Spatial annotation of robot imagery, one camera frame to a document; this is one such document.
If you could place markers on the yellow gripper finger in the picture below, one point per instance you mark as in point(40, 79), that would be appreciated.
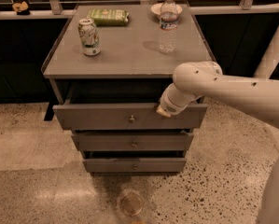
point(162, 112)

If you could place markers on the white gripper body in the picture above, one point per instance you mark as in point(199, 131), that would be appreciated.
point(170, 104)

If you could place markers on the grey top drawer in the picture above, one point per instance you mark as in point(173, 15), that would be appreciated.
point(126, 116)

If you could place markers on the grey drawer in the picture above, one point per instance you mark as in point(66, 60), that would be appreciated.
point(142, 165)
point(132, 141)
point(126, 116)

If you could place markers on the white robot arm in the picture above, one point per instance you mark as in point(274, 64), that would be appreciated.
point(256, 96)

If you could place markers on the grey middle drawer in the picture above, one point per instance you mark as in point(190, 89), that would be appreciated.
point(132, 141)

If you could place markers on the grey drawer cabinet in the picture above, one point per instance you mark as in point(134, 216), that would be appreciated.
point(129, 69)

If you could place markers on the grey bottom drawer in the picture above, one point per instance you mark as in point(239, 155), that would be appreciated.
point(142, 165)

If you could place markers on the clear plastic water bottle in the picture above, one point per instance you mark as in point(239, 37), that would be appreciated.
point(168, 26)

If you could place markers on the white bowl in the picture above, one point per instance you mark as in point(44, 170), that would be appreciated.
point(155, 9)

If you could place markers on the green snack bag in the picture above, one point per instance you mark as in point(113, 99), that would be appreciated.
point(109, 17)

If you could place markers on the white green soda can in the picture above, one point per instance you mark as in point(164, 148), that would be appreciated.
point(89, 37)

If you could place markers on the small yellow black object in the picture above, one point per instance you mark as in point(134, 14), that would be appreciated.
point(21, 8)

